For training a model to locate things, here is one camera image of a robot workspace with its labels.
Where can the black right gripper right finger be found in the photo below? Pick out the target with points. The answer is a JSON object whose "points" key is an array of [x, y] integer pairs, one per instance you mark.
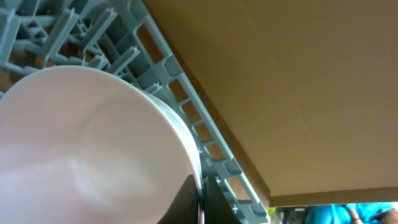
{"points": [[216, 206]]}

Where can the grey dishwasher rack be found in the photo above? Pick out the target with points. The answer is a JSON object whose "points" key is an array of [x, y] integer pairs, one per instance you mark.
{"points": [[122, 38]]}

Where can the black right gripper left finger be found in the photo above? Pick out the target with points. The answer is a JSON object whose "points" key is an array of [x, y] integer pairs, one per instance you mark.
{"points": [[185, 207]]}

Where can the person in blue shirt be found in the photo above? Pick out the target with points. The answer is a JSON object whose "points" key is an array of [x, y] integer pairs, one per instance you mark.
{"points": [[353, 213]]}

